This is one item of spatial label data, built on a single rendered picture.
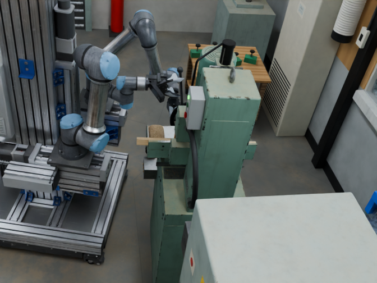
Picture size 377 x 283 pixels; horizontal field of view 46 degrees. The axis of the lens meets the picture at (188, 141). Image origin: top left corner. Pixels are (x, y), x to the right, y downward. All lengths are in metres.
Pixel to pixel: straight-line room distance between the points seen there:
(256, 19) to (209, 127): 2.82
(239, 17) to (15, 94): 2.60
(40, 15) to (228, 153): 1.08
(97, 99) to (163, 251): 0.90
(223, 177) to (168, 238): 0.50
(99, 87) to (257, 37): 2.79
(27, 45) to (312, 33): 2.15
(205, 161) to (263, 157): 1.92
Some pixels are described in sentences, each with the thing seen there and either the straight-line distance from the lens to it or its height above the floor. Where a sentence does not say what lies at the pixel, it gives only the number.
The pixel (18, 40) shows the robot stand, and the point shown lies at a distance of 2.36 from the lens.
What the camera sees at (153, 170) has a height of 0.62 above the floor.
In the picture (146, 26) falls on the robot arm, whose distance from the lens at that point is 2.64.
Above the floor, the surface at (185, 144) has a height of 1.08.
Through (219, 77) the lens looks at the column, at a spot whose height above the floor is 1.52.
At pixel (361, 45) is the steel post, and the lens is 3.37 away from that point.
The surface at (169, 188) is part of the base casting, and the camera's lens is 2.36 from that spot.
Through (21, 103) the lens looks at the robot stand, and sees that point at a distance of 2.59.
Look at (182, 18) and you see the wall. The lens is 5.46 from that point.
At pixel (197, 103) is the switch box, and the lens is 1.83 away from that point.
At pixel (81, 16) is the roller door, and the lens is 5.33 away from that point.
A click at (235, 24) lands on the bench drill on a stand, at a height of 0.58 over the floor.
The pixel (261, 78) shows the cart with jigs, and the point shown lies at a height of 0.53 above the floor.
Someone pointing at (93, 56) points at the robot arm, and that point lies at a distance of 2.11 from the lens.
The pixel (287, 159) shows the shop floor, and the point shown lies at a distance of 3.95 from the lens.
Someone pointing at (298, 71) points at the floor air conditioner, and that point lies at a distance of 3.77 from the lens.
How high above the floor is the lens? 2.53
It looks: 41 degrees down
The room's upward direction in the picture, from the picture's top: 9 degrees clockwise
